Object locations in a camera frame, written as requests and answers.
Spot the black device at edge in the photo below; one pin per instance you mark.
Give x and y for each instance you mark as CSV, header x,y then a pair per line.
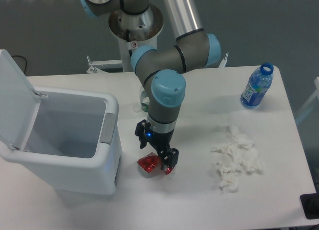
x,y
310,204

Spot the white trash bin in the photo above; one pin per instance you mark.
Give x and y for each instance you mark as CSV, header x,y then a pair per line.
x,y
74,144

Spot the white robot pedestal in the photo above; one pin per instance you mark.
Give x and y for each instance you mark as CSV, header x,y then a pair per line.
x,y
133,31

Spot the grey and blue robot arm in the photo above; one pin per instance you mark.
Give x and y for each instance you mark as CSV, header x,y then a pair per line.
x,y
160,72

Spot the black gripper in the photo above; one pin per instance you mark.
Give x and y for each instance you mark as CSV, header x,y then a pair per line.
x,y
160,142

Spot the white frame at right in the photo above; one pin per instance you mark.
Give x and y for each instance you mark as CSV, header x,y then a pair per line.
x,y
309,105

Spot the crumpled white tissue pile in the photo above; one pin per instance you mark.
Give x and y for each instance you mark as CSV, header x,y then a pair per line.
x,y
237,155

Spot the white bottle cap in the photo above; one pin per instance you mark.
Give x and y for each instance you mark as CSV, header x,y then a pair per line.
x,y
136,109

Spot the blue plastic bottle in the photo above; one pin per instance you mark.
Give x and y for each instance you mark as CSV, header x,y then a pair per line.
x,y
257,86

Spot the clear plastic bottle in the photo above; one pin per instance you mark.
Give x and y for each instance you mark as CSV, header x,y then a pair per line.
x,y
144,100

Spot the white trash bin lid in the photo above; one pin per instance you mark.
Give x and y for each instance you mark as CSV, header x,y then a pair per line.
x,y
19,103

